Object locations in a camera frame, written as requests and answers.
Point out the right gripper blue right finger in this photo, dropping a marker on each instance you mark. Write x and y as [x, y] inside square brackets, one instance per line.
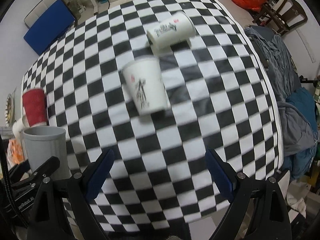
[222, 174]

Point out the black white checkered mat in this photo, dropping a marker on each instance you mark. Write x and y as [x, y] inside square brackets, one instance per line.
[219, 98]

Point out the white padded chair left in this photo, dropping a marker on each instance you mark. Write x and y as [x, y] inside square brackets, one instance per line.
[51, 12]

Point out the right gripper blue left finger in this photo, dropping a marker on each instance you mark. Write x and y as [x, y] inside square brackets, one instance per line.
[97, 172]

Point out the plate with food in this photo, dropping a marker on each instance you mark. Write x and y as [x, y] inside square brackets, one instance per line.
[9, 111]

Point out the grey plastic cup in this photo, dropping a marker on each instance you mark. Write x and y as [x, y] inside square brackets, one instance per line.
[43, 142]

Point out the orange tissue pack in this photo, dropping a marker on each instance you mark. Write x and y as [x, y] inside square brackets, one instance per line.
[15, 154]

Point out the dark wooden chair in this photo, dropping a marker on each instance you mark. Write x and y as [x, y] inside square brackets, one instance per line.
[290, 15]

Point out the blue cushion board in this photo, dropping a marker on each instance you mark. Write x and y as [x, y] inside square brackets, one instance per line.
[40, 37]

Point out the red ribbed paper cup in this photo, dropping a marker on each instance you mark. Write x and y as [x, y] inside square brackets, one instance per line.
[34, 103]

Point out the white paper cup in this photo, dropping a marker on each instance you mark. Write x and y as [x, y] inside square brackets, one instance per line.
[178, 28]
[144, 82]
[19, 126]

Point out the grey blue clothes pile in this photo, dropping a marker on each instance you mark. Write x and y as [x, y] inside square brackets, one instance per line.
[296, 105]

